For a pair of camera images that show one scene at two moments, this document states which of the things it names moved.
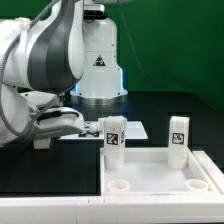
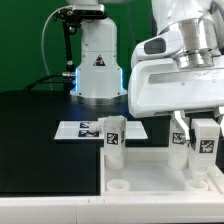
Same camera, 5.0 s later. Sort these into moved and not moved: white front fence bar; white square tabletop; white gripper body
Moved: white gripper body
Not moved: white square tabletop; white front fence bar
